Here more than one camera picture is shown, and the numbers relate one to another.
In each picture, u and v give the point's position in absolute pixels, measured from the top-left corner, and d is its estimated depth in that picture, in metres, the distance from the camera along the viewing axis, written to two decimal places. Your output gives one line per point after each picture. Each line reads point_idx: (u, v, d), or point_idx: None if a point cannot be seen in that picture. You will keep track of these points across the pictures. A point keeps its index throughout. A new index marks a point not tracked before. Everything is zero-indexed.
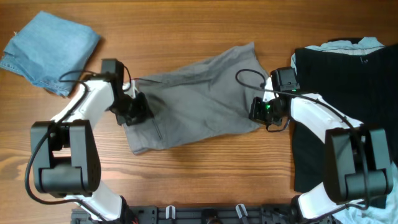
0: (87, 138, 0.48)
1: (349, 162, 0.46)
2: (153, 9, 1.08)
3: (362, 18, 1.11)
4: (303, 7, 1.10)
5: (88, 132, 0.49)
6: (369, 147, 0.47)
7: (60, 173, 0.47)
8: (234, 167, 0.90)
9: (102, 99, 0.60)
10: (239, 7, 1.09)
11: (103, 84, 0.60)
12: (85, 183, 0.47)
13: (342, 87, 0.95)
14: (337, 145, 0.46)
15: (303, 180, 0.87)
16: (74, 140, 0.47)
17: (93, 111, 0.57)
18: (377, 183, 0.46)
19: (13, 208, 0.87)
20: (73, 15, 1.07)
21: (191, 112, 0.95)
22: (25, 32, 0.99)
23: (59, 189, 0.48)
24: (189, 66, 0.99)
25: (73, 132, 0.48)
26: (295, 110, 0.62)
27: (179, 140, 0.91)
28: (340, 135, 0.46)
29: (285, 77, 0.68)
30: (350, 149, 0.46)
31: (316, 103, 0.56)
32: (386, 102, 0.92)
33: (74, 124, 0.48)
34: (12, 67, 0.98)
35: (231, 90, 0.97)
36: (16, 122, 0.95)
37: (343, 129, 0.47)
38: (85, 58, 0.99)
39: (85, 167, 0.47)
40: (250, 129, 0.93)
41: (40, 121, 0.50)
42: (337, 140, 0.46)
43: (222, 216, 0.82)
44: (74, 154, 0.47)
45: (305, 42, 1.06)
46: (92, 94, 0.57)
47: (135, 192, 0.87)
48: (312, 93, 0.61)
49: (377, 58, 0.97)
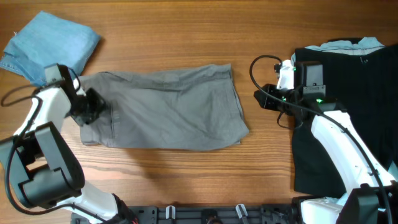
0: (58, 139, 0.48)
1: (372, 223, 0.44)
2: (153, 9, 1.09)
3: (362, 18, 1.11)
4: (302, 7, 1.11)
5: (55, 132, 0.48)
6: (396, 206, 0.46)
7: (42, 179, 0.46)
8: (234, 167, 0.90)
9: (60, 103, 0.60)
10: (239, 7, 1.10)
11: (55, 90, 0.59)
12: (69, 180, 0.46)
13: (342, 87, 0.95)
14: (363, 208, 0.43)
15: (303, 180, 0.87)
16: (45, 144, 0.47)
17: (54, 117, 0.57)
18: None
19: (12, 208, 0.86)
20: (73, 15, 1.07)
21: (142, 120, 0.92)
22: (25, 32, 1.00)
23: (44, 196, 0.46)
24: (163, 73, 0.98)
25: (40, 136, 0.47)
26: (316, 127, 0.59)
27: (127, 143, 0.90)
28: (368, 198, 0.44)
29: (310, 76, 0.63)
30: (376, 213, 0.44)
31: (344, 133, 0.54)
32: (387, 102, 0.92)
33: (38, 129, 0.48)
34: (12, 66, 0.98)
35: (199, 104, 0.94)
36: (15, 122, 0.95)
37: (372, 190, 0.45)
38: (85, 57, 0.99)
39: (64, 164, 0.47)
40: (204, 148, 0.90)
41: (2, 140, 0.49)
42: (365, 206, 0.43)
43: (223, 216, 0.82)
44: (50, 156, 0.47)
45: (305, 42, 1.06)
46: (47, 102, 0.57)
47: (135, 193, 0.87)
48: (340, 112, 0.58)
49: (377, 58, 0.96)
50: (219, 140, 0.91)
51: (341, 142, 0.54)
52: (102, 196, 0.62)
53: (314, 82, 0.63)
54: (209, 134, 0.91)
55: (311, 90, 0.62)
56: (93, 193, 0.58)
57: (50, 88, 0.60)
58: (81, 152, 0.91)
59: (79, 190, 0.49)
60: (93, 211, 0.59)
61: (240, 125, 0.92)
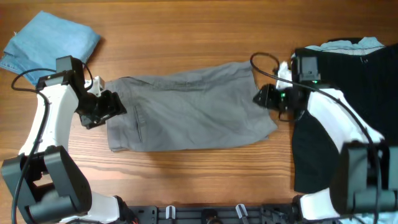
0: (66, 164, 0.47)
1: (362, 177, 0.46)
2: (153, 9, 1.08)
3: (362, 18, 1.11)
4: (302, 7, 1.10)
5: (65, 158, 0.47)
6: (386, 165, 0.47)
7: (48, 203, 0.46)
8: (234, 167, 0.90)
9: (68, 104, 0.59)
10: (239, 7, 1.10)
11: (63, 88, 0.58)
12: (77, 206, 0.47)
13: (343, 87, 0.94)
14: (352, 159, 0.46)
15: (303, 180, 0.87)
16: (53, 170, 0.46)
17: (62, 126, 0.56)
18: (385, 200, 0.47)
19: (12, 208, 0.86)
20: (72, 15, 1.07)
21: (169, 122, 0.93)
22: (25, 32, 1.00)
23: (50, 217, 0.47)
24: (184, 73, 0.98)
25: (50, 161, 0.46)
26: (313, 105, 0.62)
27: (157, 146, 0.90)
28: (357, 150, 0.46)
29: (306, 65, 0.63)
30: (365, 167, 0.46)
31: (336, 103, 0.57)
32: (387, 103, 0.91)
33: (48, 153, 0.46)
34: (12, 67, 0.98)
35: (223, 104, 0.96)
36: (15, 122, 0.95)
37: (360, 144, 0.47)
38: (85, 57, 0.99)
39: (73, 192, 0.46)
40: (233, 145, 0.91)
41: (9, 159, 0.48)
42: (354, 155, 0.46)
43: (222, 216, 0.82)
44: (58, 183, 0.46)
45: (305, 42, 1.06)
46: (56, 107, 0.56)
47: (135, 192, 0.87)
48: (333, 89, 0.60)
49: (376, 59, 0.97)
50: (247, 137, 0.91)
51: (334, 112, 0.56)
52: (105, 203, 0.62)
53: (310, 70, 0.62)
54: (236, 131, 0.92)
55: (307, 79, 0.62)
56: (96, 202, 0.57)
57: (58, 83, 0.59)
58: (81, 152, 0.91)
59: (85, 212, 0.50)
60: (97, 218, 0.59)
61: (268, 121, 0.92)
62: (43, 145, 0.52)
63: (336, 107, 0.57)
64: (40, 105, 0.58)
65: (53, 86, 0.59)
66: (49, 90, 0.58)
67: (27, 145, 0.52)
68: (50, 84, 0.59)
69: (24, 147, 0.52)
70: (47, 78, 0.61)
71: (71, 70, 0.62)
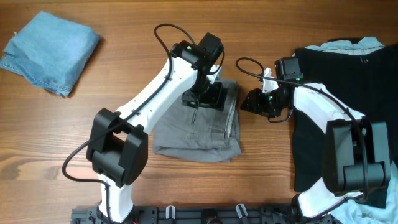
0: (138, 152, 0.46)
1: (349, 152, 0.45)
2: (153, 9, 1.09)
3: (362, 17, 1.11)
4: (301, 7, 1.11)
5: (142, 147, 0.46)
6: (370, 139, 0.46)
7: (106, 162, 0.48)
8: (234, 167, 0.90)
9: (179, 91, 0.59)
10: (239, 7, 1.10)
11: (190, 70, 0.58)
12: (124, 180, 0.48)
13: (344, 86, 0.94)
14: (336, 136, 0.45)
15: (303, 180, 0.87)
16: (127, 147, 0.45)
17: (161, 109, 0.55)
18: (375, 175, 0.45)
19: (12, 208, 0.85)
20: (73, 15, 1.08)
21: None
22: (26, 32, 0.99)
23: (101, 168, 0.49)
24: None
25: (130, 140, 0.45)
26: (298, 101, 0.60)
27: None
28: (341, 127, 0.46)
29: (289, 66, 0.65)
30: (349, 140, 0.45)
31: (318, 94, 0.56)
32: (387, 102, 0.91)
33: (134, 133, 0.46)
34: (12, 67, 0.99)
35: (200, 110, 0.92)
36: (16, 122, 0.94)
37: (344, 121, 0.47)
38: (85, 57, 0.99)
39: (127, 172, 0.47)
40: (203, 158, 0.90)
41: (107, 109, 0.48)
42: (337, 131, 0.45)
43: (222, 216, 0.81)
44: (122, 158, 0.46)
45: (305, 42, 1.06)
46: (172, 88, 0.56)
47: (135, 192, 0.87)
48: (316, 83, 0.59)
49: (376, 58, 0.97)
50: (218, 150, 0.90)
51: (316, 102, 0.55)
52: (127, 199, 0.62)
53: (293, 70, 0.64)
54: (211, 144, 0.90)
55: (291, 78, 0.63)
56: (125, 191, 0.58)
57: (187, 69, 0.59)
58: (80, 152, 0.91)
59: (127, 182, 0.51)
60: (110, 202, 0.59)
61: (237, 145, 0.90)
62: (137, 118, 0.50)
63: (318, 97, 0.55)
64: (161, 71, 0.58)
65: (182, 61, 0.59)
66: (178, 61, 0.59)
67: (125, 108, 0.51)
68: (185, 55, 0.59)
69: (121, 107, 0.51)
70: (186, 49, 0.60)
71: (211, 55, 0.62)
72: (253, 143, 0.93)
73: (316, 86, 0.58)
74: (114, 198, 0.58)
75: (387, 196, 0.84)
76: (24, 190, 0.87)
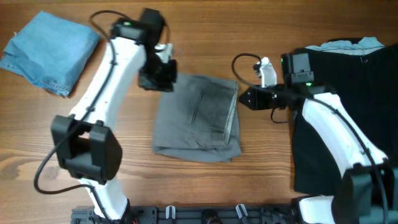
0: (108, 146, 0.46)
1: (365, 200, 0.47)
2: (153, 9, 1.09)
3: (362, 17, 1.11)
4: (301, 7, 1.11)
5: (109, 139, 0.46)
6: (389, 183, 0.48)
7: (80, 163, 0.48)
8: (234, 167, 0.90)
9: (130, 71, 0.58)
10: (239, 7, 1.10)
11: (134, 48, 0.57)
12: (101, 175, 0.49)
13: (344, 87, 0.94)
14: (357, 186, 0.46)
15: (303, 180, 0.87)
16: (94, 145, 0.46)
17: (118, 94, 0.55)
18: (380, 219, 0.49)
19: (12, 208, 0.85)
20: (73, 15, 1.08)
21: (142, 134, 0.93)
22: (26, 32, 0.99)
23: (76, 170, 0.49)
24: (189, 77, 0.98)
25: (93, 137, 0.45)
26: (306, 112, 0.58)
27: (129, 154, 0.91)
28: (361, 177, 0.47)
29: (296, 64, 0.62)
30: (369, 190, 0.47)
31: (333, 114, 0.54)
32: (386, 102, 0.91)
33: (95, 130, 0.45)
34: (12, 66, 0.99)
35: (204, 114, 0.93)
36: (16, 122, 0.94)
37: (364, 169, 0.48)
38: (85, 57, 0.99)
39: (104, 165, 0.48)
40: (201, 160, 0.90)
41: (60, 116, 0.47)
42: (358, 183, 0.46)
43: (223, 216, 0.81)
44: (94, 155, 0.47)
45: (305, 42, 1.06)
46: (119, 69, 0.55)
47: (135, 192, 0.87)
48: (329, 93, 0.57)
49: (376, 59, 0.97)
50: (218, 150, 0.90)
51: (331, 122, 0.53)
52: (117, 195, 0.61)
53: (302, 68, 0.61)
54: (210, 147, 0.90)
55: (300, 78, 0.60)
56: (112, 188, 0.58)
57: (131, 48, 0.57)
58: None
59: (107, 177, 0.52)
60: (102, 203, 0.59)
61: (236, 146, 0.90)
62: (94, 115, 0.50)
63: (334, 118, 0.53)
64: (105, 56, 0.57)
65: (124, 40, 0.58)
66: (119, 42, 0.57)
67: (79, 109, 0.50)
68: (126, 34, 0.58)
69: (74, 109, 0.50)
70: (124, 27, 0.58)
71: (154, 27, 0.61)
72: (254, 143, 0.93)
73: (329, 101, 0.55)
74: (104, 199, 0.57)
75: None
76: (24, 190, 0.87)
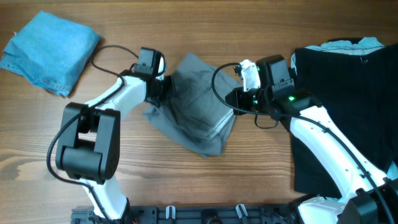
0: (115, 129, 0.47)
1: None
2: (153, 9, 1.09)
3: (362, 17, 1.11)
4: (301, 7, 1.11)
5: (116, 126, 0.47)
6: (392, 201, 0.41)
7: (81, 155, 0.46)
8: (234, 167, 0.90)
9: (135, 95, 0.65)
10: (239, 7, 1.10)
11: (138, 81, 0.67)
12: (102, 171, 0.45)
13: (344, 87, 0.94)
14: (364, 218, 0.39)
15: (304, 181, 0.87)
16: (102, 126, 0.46)
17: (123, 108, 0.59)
18: None
19: (13, 208, 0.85)
20: (73, 15, 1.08)
21: (142, 134, 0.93)
22: (26, 32, 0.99)
23: (74, 165, 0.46)
24: (194, 68, 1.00)
25: (103, 119, 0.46)
26: (296, 130, 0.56)
27: (127, 154, 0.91)
28: (364, 205, 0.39)
29: (275, 74, 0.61)
30: (374, 219, 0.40)
31: (324, 132, 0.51)
32: (387, 102, 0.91)
33: (105, 112, 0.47)
34: (12, 67, 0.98)
35: (197, 112, 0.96)
36: (15, 122, 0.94)
37: (367, 198, 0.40)
38: (85, 58, 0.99)
39: (105, 154, 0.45)
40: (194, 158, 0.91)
41: (73, 102, 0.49)
42: (363, 212, 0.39)
43: (222, 216, 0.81)
44: (100, 140, 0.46)
45: (305, 43, 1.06)
46: (128, 89, 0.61)
47: (135, 192, 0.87)
48: (315, 106, 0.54)
49: (376, 58, 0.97)
50: (201, 143, 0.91)
51: (324, 143, 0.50)
52: (117, 195, 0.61)
53: (282, 78, 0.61)
54: (197, 142, 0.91)
55: (281, 87, 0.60)
56: (112, 188, 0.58)
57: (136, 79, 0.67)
58: None
59: (102, 181, 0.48)
60: (102, 203, 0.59)
61: (221, 145, 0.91)
62: (106, 106, 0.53)
63: (326, 137, 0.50)
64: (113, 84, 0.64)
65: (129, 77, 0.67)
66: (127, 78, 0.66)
67: (91, 101, 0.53)
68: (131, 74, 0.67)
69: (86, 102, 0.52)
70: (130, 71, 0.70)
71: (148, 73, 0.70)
72: (253, 143, 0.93)
73: (316, 116, 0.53)
74: (103, 200, 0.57)
75: None
76: (24, 190, 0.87)
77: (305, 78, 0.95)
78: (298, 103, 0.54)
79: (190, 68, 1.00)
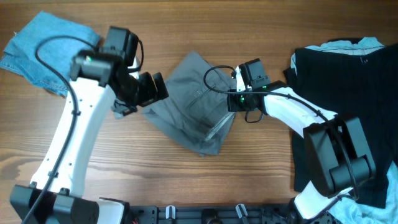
0: (77, 208, 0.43)
1: (329, 154, 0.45)
2: (153, 9, 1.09)
3: (362, 17, 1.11)
4: (301, 7, 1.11)
5: (76, 205, 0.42)
6: (347, 136, 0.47)
7: None
8: (234, 167, 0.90)
9: (100, 115, 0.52)
10: (239, 7, 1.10)
11: (99, 90, 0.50)
12: None
13: (344, 87, 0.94)
14: (316, 142, 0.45)
15: (305, 181, 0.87)
16: (60, 214, 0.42)
17: (84, 154, 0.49)
18: (360, 171, 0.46)
19: (13, 208, 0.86)
20: (73, 15, 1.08)
21: (142, 134, 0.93)
22: (26, 32, 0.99)
23: None
24: (198, 68, 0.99)
25: (60, 206, 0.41)
26: (270, 109, 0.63)
27: (127, 154, 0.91)
28: (318, 133, 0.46)
29: (254, 71, 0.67)
30: (328, 144, 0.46)
31: (288, 99, 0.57)
32: (387, 102, 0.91)
33: (60, 196, 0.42)
34: (12, 67, 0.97)
35: (197, 109, 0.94)
36: (15, 122, 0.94)
37: (319, 126, 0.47)
38: None
39: None
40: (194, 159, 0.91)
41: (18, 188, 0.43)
42: (316, 138, 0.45)
43: (222, 216, 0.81)
44: (64, 223, 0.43)
45: (305, 43, 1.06)
46: (83, 121, 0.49)
47: (135, 192, 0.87)
48: (282, 88, 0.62)
49: (376, 58, 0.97)
50: (198, 142, 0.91)
51: (286, 106, 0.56)
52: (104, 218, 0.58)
53: (259, 74, 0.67)
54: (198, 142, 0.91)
55: (259, 83, 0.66)
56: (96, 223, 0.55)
57: (97, 84, 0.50)
58: None
59: None
60: None
61: (216, 146, 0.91)
62: (58, 182, 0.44)
63: (290, 102, 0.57)
64: (69, 106, 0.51)
65: (88, 80, 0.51)
66: (83, 83, 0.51)
67: (41, 175, 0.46)
68: (87, 70, 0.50)
69: (36, 177, 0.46)
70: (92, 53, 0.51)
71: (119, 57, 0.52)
72: (252, 143, 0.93)
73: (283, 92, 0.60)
74: None
75: (387, 196, 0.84)
76: None
77: (304, 78, 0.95)
78: (270, 89, 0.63)
79: (193, 68, 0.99)
